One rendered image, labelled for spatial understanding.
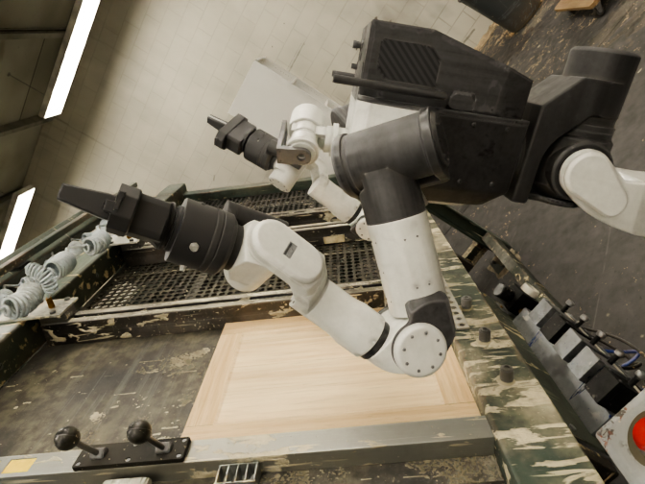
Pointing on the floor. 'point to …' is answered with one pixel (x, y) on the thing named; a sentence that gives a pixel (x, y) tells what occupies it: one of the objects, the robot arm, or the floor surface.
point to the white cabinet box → (277, 100)
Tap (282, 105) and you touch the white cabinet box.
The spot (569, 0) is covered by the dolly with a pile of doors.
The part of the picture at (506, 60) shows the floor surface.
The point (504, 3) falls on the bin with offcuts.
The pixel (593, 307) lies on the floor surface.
